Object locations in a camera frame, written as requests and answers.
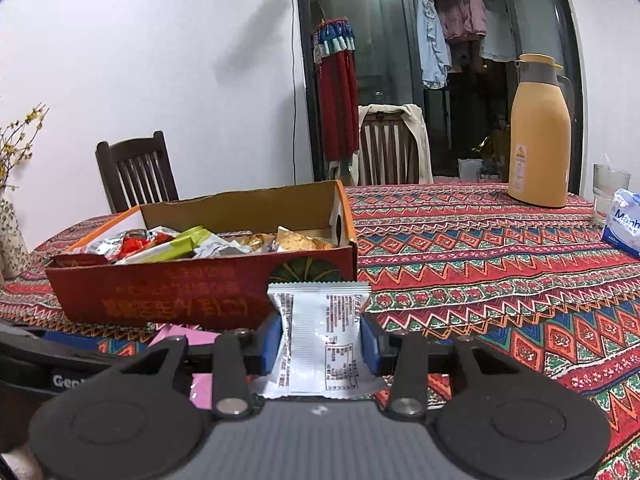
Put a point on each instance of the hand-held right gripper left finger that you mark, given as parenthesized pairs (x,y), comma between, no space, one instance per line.
(270,347)

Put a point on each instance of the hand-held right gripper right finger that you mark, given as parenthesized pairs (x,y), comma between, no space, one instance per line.
(369,347)

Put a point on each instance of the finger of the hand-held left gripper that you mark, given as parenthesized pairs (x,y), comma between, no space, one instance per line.
(70,347)

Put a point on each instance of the white printed snack packet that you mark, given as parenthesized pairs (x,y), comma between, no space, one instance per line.
(320,340)

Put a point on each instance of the pink snack packet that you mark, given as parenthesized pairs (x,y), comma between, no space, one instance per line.
(200,390)

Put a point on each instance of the red cardboard box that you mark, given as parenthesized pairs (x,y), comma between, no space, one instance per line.
(175,295)

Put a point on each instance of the silver snack packet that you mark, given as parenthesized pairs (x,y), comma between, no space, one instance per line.
(215,248)
(97,245)

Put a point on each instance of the large red blue snack bag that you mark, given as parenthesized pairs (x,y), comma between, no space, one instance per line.
(137,245)

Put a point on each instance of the green white stick packet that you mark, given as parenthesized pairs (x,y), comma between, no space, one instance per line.
(170,250)

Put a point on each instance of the golden snack packet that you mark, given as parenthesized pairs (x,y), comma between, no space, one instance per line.
(255,241)

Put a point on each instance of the orange silver chip packet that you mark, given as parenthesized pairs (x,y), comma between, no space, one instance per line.
(300,242)

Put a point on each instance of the floral ceramic vase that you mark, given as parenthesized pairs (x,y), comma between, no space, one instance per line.
(12,240)

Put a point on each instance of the dark wooden chair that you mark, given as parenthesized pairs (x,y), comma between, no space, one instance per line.
(135,170)

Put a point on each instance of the slatted wooden chair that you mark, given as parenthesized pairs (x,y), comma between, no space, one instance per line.
(385,150)

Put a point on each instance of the yellow flower branches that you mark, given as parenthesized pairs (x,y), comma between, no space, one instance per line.
(20,150)

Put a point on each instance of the white bucket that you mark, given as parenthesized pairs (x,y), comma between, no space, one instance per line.
(470,170)

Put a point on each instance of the chair with beige cloth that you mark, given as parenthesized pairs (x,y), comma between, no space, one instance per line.
(417,135)

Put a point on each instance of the red tassel hanging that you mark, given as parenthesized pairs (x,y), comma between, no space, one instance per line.
(337,90)

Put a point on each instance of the tan thermos jug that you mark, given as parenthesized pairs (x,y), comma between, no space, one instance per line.
(540,135)

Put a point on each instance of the white blue tissue pack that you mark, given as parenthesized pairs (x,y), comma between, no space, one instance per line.
(622,225)

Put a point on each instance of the clear glass cup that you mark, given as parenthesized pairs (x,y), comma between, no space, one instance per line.
(610,185)

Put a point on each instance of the light blue hanging garment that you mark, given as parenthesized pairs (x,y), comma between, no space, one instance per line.
(432,40)

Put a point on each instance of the white hanging garment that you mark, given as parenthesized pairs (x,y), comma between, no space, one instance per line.
(497,50)

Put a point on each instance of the pink hanging garments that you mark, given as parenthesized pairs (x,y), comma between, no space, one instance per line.
(465,15)

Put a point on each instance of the dark framed glass door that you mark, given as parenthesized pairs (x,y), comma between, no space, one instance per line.
(575,60)

